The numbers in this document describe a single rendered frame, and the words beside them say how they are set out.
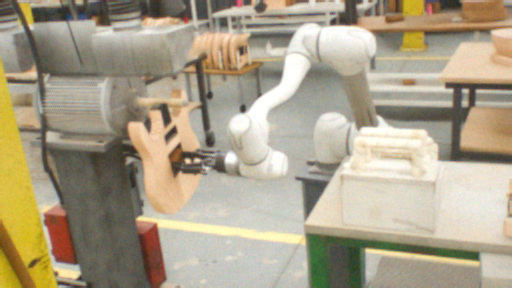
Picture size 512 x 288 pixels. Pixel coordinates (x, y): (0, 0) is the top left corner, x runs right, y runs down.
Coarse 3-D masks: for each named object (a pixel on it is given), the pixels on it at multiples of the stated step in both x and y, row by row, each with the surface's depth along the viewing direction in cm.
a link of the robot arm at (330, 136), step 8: (320, 120) 260; (328, 120) 257; (336, 120) 257; (344, 120) 258; (320, 128) 259; (328, 128) 256; (336, 128) 256; (344, 128) 256; (320, 136) 259; (328, 136) 257; (336, 136) 256; (344, 136) 255; (320, 144) 260; (328, 144) 258; (336, 144) 256; (344, 144) 255; (320, 152) 262; (328, 152) 260; (336, 152) 258; (344, 152) 257; (320, 160) 264; (328, 160) 262; (336, 160) 261
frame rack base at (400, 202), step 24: (384, 168) 166; (408, 168) 165; (432, 168) 163; (360, 192) 165; (384, 192) 162; (408, 192) 159; (432, 192) 156; (360, 216) 168; (384, 216) 165; (408, 216) 162; (432, 216) 159
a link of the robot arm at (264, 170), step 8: (272, 152) 187; (280, 152) 188; (240, 160) 189; (264, 160) 183; (272, 160) 185; (280, 160) 185; (240, 168) 190; (248, 168) 185; (256, 168) 184; (264, 168) 184; (272, 168) 184; (280, 168) 185; (248, 176) 190; (256, 176) 188; (264, 176) 187; (272, 176) 186; (280, 176) 187
